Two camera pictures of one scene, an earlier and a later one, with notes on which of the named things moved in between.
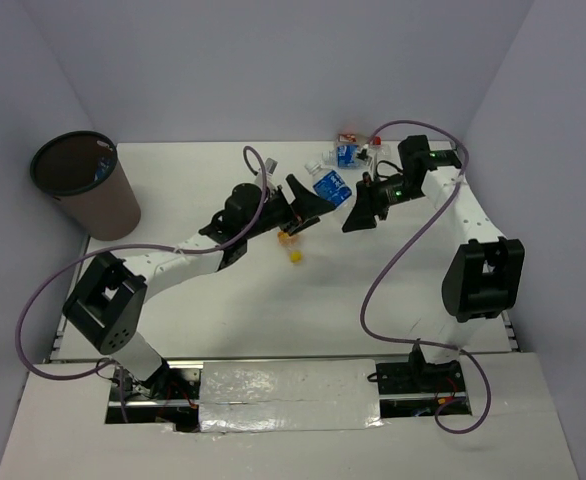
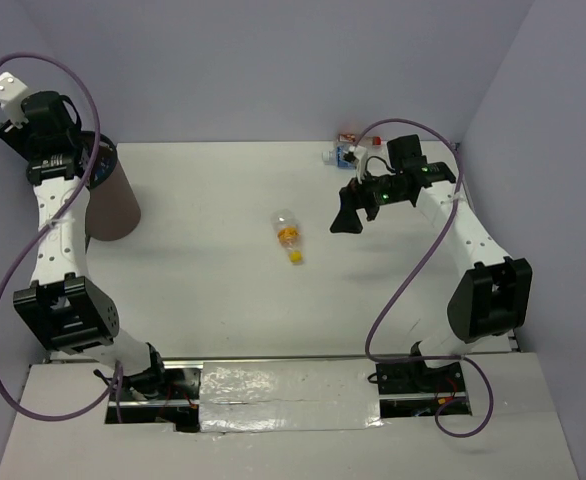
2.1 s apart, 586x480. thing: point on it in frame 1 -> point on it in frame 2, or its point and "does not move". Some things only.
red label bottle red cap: x=357 y=139 does not move
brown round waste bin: x=82 y=169 does not move
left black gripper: x=304 y=209 -> x=17 y=138
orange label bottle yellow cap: x=291 y=243 does not move
